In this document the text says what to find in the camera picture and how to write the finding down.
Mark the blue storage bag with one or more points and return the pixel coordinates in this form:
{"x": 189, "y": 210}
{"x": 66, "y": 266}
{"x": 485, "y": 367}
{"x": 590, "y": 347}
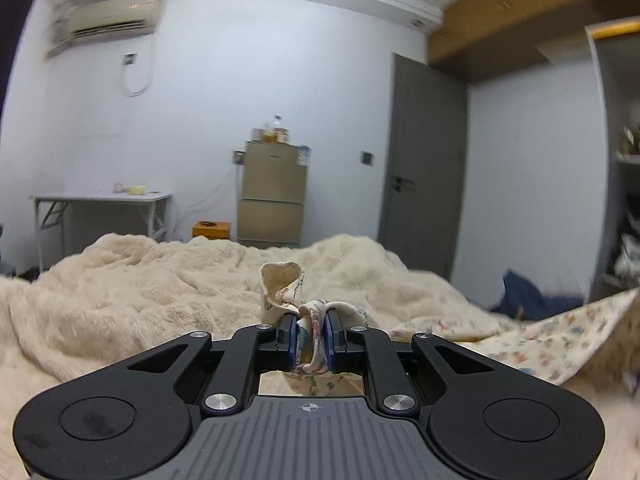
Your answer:
{"x": 520, "y": 295}

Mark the grey wall socket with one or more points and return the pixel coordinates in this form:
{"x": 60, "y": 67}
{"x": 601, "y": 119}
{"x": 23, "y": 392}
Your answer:
{"x": 239, "y": 157}

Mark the yellow box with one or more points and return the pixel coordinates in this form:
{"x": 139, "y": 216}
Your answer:
{"x": 136, "y": 190}

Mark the cream dog-print fitted sheet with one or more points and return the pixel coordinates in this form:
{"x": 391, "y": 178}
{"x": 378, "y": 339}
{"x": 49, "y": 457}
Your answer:
{"x": 280, "y": 285}

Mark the pink small item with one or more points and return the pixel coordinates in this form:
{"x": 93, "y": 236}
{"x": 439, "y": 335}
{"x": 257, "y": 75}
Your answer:
{"x": 120, "y": 188}

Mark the dark wall switch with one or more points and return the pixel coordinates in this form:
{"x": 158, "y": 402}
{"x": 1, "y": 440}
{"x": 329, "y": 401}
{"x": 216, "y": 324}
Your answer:
{"x": 367, "y": 158}

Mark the gold two-door refrigerator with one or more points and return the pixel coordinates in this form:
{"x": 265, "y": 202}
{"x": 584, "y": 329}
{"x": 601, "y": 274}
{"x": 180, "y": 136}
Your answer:
{"x": 270, "y": 185}

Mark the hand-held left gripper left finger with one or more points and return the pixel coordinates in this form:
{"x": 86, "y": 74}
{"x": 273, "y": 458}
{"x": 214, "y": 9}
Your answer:
{"x": 293, "y": 345}

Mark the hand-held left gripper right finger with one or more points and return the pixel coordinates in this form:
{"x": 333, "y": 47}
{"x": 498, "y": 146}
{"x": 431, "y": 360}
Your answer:
{"x": 330, "y": 345}

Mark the orange box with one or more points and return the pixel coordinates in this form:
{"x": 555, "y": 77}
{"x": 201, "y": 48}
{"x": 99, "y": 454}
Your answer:
{"x": 212, "y": 231}

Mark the beige wall air conditioner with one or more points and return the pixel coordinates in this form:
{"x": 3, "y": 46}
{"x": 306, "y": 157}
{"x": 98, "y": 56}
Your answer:
{"x": 110, "y": 16}

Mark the clear plastic bottle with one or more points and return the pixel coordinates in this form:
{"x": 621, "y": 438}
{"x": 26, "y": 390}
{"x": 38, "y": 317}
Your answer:
{"x": 276, "y": 124}

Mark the grey room door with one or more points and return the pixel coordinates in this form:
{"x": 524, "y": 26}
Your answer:
{"x": 425, "y": 160}

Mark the amber food jar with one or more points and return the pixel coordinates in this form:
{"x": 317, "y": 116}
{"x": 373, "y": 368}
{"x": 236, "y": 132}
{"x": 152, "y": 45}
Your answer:
{"x": 282, "y": 135}

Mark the white folding table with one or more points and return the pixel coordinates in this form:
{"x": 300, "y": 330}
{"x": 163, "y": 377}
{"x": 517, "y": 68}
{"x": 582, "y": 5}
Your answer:
{"x": 100, "y": 198}

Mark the cream fluffy blanket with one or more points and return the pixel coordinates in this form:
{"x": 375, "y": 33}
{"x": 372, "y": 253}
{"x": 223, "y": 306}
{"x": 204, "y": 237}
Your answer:
{"x": 150, "y": 285}

